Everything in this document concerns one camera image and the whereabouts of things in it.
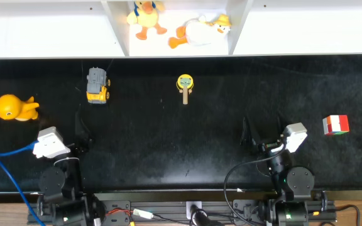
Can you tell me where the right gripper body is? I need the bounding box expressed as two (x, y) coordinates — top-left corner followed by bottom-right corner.
(253, 140), (287, 155)

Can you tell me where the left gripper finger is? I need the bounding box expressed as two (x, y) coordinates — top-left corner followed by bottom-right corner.
(75, 108), (94, 153)

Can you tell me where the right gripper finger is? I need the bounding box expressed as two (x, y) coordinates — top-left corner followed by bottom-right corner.
(275, 112), (290, 136)
(239, 116), (259, 148)

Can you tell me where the grey and yellow toy truck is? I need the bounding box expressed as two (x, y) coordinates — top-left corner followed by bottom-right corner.
(85, 67), (111, 105)

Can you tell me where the yellow rubber duck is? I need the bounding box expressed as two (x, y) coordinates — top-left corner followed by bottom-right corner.
(0, 94), (40, 122)

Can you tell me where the yellow cat face rattle drum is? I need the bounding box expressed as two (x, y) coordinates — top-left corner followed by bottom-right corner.
(176, 73), (195, 105)

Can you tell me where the many-coloured puzzle cube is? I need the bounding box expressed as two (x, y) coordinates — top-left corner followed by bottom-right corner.
(322, 114), (351, 136)

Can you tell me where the white shelf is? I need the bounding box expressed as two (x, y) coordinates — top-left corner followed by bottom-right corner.
(0, 0), (362, 60)

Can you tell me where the white plush duck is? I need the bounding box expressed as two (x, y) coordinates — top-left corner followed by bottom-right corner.
(168, 13), (232, 50)

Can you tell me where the yellow plush duck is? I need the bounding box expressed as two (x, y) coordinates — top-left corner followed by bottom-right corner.
(126, 1), (168, 41)

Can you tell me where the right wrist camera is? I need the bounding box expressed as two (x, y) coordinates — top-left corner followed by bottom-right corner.
(282, 122), (308, 154)

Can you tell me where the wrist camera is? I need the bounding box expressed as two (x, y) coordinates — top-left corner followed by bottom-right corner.
(32, 126), (71, 159)
(282, 122), (308, 154)

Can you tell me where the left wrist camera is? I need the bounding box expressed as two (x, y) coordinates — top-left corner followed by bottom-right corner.
(32, 126), (71, 159)

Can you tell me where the black cable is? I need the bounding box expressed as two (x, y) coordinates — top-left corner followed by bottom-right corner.
(223, 141), (288, 226)

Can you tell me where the blue cable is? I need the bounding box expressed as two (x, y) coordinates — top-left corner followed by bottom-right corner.
(0, 141), (47, 226)

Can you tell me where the mounting rail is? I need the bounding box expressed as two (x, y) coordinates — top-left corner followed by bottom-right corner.
(26, 190), (361, 226)

